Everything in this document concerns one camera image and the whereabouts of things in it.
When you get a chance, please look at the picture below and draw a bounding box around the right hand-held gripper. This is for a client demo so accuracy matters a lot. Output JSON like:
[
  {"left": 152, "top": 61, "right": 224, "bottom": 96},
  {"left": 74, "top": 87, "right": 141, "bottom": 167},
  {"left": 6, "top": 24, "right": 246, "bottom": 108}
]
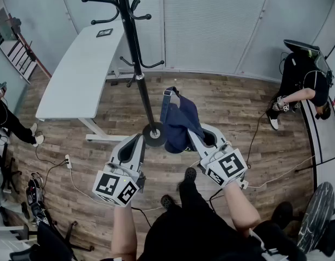
[{"left": 187, "top": 124, "right": 249, "bottom": 189}]

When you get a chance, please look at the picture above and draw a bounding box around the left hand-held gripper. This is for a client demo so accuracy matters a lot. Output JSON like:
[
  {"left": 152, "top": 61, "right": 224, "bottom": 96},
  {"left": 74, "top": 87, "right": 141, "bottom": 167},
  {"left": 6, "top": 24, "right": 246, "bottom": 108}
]
[{"left": 92, "top": 133, "right": 147, "bottom": 208}]

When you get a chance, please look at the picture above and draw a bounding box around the navy blue garment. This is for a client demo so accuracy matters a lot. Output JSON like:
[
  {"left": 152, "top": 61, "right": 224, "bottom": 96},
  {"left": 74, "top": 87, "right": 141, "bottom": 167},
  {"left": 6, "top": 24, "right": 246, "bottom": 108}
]
[{"left": 160, "top": 86, "right": 206, "bottom": 154}]

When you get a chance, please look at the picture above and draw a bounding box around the black metal coat rack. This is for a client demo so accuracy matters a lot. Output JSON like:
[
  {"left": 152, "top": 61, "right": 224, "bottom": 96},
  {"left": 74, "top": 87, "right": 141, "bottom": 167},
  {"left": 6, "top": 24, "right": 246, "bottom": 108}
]
[{"left": 81, "top": 0, "right": 168, "bottom": 148}]

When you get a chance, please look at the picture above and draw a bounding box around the person's left forearm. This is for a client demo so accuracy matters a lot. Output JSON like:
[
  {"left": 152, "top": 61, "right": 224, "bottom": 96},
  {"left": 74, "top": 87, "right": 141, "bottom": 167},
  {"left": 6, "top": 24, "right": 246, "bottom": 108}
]
[{"left": 110, "top": 202, "right": 138, "bottom": 261}]

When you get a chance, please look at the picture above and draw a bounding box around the person's right forearm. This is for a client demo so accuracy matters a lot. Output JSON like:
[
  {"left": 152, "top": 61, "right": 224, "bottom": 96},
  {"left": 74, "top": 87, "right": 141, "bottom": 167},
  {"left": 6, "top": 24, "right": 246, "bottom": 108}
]
[{"left": 222, "top": 180, "right": 262, "bottom": 238}]

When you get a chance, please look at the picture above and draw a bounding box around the person's right black shoe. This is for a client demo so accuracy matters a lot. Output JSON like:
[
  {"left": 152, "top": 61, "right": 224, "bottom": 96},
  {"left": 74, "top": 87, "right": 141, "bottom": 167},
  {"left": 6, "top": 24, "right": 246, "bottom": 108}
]
[{"left": 184, "top": 166, "right": 198, "bottom": 183}]

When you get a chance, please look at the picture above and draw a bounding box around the person's black shoe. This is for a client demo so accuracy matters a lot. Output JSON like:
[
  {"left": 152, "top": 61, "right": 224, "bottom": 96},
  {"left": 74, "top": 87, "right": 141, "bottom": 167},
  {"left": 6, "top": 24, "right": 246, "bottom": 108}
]
[
  {"left": 184, "top": 166, "right": 198, "bottom": 183},
  {"left": 160, "top": 194, "right": 175, "bottom": 210}
]

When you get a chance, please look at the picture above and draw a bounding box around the person's left black shoe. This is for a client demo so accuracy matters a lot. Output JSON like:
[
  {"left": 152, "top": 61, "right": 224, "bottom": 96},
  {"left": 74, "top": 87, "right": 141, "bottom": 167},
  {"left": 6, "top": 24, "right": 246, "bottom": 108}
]
[{"left": 160, "top": 194, "right": 175, "bottom": 210}]

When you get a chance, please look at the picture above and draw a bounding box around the person's black clothing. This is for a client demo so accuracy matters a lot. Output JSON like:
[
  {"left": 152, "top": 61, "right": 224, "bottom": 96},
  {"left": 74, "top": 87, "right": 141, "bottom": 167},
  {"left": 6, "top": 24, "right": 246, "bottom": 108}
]
[{"left": 100, "top": 177, "right": 308, "bottom": 261}]

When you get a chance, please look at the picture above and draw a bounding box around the white curved desk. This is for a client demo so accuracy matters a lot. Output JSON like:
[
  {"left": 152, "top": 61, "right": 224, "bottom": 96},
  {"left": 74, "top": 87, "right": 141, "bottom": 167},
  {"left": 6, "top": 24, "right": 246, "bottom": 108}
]
[{"left": 35, "top": 23, "right": 127, "bottom": 142}]

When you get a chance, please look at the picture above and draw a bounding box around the black and red bag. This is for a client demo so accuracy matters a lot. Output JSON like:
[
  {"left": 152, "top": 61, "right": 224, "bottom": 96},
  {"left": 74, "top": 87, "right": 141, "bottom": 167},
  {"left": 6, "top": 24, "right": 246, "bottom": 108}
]
[{"left": 26, "top": 171, "right": 53, "bottom": 227}]

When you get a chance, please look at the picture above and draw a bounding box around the white table with black edge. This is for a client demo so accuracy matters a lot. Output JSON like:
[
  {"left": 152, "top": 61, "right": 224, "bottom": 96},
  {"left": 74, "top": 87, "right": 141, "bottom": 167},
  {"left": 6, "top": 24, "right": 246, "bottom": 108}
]
[{"left": 300, "top": 95, "right": 335, "bottom": 201}]

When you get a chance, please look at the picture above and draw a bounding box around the black office chair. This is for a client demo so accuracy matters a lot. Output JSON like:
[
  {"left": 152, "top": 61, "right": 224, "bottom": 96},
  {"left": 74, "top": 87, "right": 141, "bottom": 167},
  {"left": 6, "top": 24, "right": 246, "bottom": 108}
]
[
  {"left": 0, "top": 142, "right": 23, "bottom": 195},
  {"left": 9, "top": 219, "right": 95, "bottom": 261}
]

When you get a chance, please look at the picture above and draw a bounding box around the wooden ladder shelf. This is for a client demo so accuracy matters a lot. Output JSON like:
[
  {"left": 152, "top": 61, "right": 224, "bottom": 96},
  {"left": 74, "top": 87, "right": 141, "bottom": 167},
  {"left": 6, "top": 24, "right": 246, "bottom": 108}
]
[{"left": 7, "top": 14, "right": 52, "bottom": 84}]

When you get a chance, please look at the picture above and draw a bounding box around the dark marble round table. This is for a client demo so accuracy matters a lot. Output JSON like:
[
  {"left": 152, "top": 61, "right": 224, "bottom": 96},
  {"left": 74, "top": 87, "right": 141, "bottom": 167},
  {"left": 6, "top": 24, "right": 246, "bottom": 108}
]
[{"left": 296, "top": 181, "right": 335, "bottom": 253}]

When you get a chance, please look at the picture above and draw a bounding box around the black backpack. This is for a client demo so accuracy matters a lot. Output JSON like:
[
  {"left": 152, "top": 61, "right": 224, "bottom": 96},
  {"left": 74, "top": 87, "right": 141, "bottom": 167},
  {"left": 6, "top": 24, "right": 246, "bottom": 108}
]
[{"left": 283, "top": 39, "right": 335, "bottom": 88}]

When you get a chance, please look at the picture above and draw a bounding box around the long black floor cable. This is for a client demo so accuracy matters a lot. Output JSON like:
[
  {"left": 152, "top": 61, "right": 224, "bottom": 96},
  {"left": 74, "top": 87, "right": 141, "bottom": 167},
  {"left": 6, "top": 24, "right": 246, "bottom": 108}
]
[{"left": 245, "top": 109, "right": 275, "bottom": 170}]

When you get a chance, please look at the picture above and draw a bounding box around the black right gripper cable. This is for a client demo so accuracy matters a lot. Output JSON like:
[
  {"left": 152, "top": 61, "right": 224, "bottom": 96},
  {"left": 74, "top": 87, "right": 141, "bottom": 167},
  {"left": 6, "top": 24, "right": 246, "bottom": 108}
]
[{"left": 208, "top": 188, "right": 225, "bottom": 213}]

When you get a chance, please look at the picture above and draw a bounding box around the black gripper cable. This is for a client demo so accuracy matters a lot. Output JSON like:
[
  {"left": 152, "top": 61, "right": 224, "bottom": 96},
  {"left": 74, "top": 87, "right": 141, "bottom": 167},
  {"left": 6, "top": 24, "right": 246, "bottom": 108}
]
[
  {"left": 208, "top": 188, "right": 225, "bottom": 213},
  {"left": 130, "top": 206, "right": 153, "bottom": 228}
]

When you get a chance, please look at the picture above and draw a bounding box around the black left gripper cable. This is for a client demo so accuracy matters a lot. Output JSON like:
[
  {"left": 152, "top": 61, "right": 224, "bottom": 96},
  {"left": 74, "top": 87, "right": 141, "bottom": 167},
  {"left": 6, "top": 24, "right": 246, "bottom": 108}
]
[{"left": 130, "top": 206, "right": 153, "bottom": 228}]

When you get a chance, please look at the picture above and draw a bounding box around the thin white cable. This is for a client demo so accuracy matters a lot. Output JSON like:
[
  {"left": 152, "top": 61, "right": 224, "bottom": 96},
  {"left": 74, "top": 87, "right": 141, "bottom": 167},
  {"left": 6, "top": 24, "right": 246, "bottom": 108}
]
[{"left": 247, "top": 155, "right": 316, "bottom": 189}]

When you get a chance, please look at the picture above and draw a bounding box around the black power strip cable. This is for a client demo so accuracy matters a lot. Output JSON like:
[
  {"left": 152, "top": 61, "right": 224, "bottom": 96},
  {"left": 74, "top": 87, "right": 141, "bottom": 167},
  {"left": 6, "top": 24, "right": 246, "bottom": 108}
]
[{"left": 35, "top": 145, "right": 69, "bottom": 190}]

